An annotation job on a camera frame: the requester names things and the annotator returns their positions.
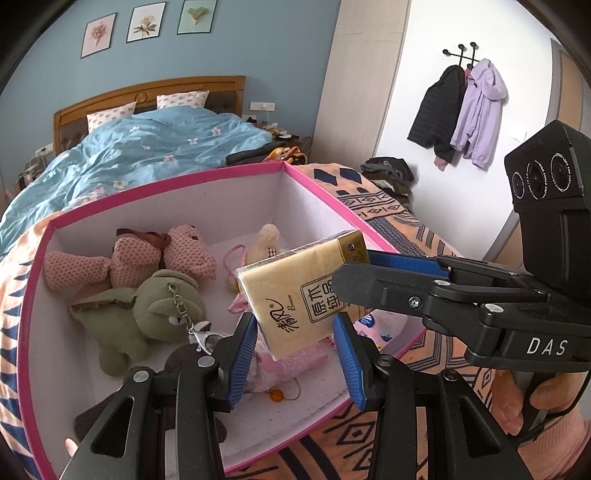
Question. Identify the dark folded clothes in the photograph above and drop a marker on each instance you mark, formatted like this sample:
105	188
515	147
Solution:
247	158

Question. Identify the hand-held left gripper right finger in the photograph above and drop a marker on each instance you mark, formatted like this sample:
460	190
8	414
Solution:
353	369

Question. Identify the green dinosaur plush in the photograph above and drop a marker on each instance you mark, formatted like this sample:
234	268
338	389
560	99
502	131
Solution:
157	309

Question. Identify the pink cardboard box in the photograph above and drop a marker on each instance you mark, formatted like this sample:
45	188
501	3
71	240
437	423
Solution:
295	203

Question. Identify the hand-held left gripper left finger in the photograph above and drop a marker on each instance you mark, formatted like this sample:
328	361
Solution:
242	360

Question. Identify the white patterned pillow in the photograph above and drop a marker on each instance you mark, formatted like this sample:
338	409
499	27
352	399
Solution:
182	99
111	116

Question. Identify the beige tissue pack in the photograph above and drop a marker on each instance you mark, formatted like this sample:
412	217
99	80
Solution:
286	295

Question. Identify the pink flower framed picture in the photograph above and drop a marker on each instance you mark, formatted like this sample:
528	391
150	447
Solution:
98	34

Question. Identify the small beige teddy bear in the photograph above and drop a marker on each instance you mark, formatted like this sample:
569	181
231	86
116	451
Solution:
265	240

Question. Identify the pink hanging garment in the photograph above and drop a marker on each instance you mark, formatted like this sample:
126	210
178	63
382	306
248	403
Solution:
442	163

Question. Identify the black puffer jacket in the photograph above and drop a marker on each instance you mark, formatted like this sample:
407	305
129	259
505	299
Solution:
434	115

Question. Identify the white flower framed picture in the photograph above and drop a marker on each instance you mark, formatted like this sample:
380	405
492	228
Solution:
146	23

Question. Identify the white wall socket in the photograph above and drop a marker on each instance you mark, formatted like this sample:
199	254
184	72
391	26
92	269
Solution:
44	149
262	107

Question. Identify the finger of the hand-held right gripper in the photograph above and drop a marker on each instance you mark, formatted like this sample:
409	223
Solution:
406	264
383	286

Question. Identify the orange patterned blanket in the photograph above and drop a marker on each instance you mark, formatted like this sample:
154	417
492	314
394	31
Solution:
364	198

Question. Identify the person's right hand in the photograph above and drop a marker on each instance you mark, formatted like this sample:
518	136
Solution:
508	401

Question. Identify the blue floral duvet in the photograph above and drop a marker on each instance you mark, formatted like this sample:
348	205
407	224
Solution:
138	147

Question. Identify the pink floral packet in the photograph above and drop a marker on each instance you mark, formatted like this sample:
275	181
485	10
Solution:
374	325

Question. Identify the lilac hoodie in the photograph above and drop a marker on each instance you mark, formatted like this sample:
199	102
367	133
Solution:
480	115

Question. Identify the wooden headboard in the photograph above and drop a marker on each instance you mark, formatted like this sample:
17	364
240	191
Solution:
221	87

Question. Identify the beige wardrobe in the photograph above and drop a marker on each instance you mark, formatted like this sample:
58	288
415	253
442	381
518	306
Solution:
364	69

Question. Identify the colourful bag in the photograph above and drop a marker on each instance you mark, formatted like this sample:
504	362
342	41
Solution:
284	154

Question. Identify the person's right forearm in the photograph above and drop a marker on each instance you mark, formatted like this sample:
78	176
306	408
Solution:
563	447

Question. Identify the cluttered bedside table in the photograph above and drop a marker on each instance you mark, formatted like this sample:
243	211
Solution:
32	168

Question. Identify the wooden door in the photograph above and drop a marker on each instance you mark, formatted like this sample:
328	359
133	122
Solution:
572	92

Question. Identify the pink crochet bear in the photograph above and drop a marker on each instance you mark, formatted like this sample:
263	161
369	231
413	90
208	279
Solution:
184	254

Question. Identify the black wall coat rack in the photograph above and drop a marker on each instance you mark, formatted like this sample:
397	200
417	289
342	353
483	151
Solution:
461	55

